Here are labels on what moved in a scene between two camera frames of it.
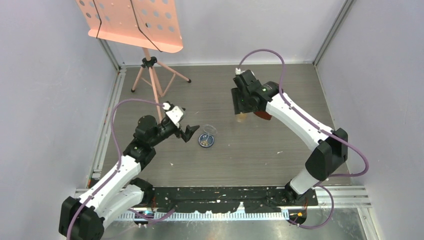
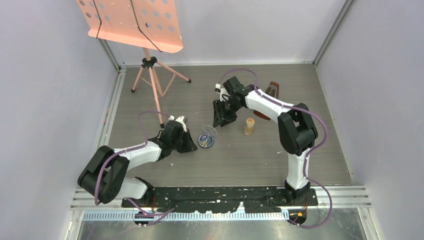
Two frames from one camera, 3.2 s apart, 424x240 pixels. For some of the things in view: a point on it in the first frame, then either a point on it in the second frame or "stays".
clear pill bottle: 241,117 → 248,129
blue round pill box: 207,139 stays
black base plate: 226,199 stays
